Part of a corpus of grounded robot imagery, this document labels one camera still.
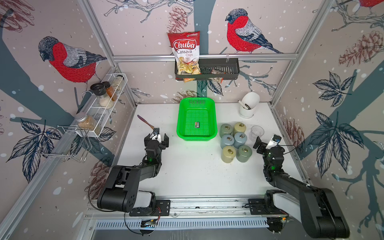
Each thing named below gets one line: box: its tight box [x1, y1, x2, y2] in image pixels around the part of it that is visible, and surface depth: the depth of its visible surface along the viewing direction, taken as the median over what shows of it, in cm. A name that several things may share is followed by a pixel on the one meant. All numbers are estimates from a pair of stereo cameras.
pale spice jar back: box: [113, 75, 125, 91], surface depth 87 cm
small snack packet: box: [208, 67, 227, 84], surface depth 92 cm
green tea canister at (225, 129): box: [219, 123, 233, 138], surface depth 97 cm
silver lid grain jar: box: [77, 114, 97, 131], surface depth 61 cm
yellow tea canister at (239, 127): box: [233, 122, 247, 136], surface depth 99 cm
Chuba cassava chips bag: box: [167, 31, 201, 75], surface depth 85 cm
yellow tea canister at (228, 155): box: [221, 145, 236, 164], surface depth 86 cm
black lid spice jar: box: [90, 82, 114, 109], surface depth 73 cm
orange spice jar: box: [102, 81, 118, 101], surface depth 78 cm
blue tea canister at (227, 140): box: [220, 134, 235, 149], surface depth 92 cm
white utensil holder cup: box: [239, 91, 260, 119], surface depth 109 cm
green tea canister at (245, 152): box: [236, 145, 253, 163], surface depth 87 cm
